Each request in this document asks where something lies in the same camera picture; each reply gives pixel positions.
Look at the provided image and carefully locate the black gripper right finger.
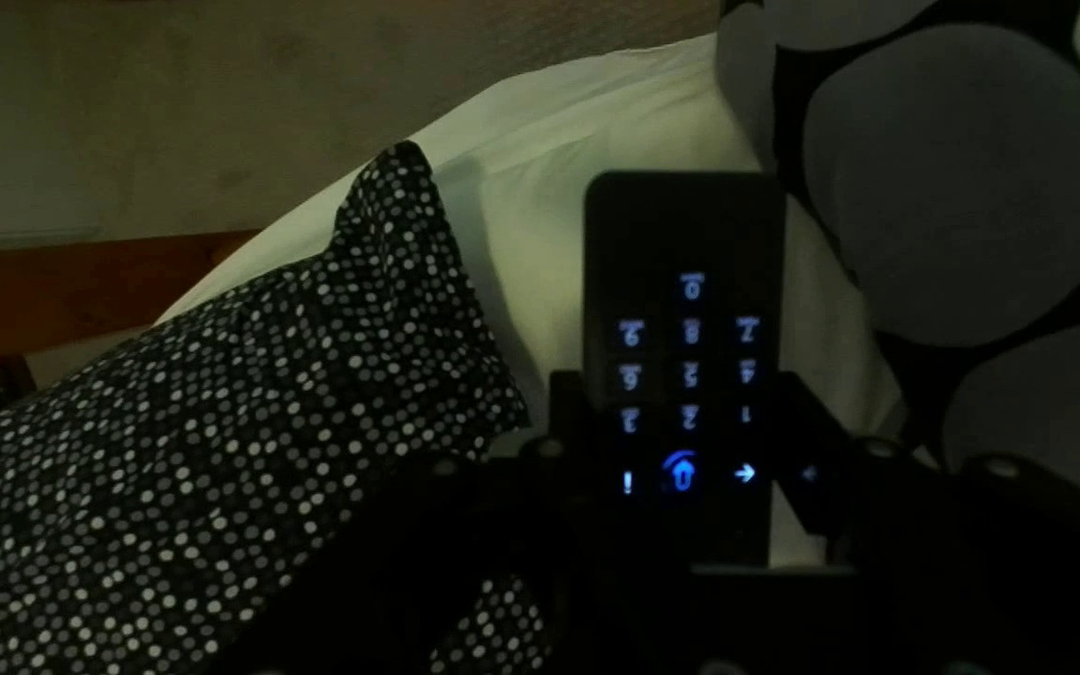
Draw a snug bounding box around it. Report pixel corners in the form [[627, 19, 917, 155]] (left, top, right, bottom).
[[767, 367, 1080, 675]]

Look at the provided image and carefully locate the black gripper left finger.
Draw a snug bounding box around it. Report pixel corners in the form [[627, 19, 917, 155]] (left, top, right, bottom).
[[226, 367, 595, 675]]

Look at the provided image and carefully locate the black remote control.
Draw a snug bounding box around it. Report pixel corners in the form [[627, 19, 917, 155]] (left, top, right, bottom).
[[580, 167, 790, 574]]

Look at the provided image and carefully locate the white bedsheet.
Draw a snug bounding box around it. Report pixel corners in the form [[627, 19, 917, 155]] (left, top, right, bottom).
[[151, 29, 923, 569]]

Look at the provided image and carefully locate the black speckled pillow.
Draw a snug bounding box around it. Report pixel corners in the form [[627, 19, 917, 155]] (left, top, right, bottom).
[[0, 137, 557, 675]]

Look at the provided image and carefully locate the black duvet with large dots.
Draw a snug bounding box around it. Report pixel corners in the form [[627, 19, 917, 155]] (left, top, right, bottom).
[[712, 0, 1080, 519]]

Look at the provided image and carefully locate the wooden bunk bed frame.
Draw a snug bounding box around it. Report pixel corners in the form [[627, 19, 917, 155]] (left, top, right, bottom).
[[0, 229, 260, 374]]

